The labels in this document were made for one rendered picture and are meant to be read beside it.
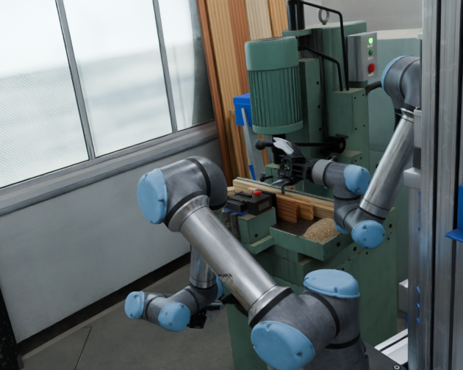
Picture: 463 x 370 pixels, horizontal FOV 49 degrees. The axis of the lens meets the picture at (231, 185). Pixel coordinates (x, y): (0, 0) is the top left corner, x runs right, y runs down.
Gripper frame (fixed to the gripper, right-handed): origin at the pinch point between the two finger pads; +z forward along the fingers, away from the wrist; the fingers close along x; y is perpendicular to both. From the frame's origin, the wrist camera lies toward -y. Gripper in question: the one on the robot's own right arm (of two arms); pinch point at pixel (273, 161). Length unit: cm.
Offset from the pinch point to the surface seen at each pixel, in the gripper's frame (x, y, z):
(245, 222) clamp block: 21.0, 5.3, 5.5
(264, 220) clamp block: 21.0, -2.7, 4.3
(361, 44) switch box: -39, -36, -4
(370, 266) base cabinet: 42, -49, -10
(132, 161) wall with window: 24, -39, 148
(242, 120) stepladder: -5, -71, 90
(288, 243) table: 27.2, -5.8, -4.2
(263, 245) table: 28.9, -0.7, 2.2
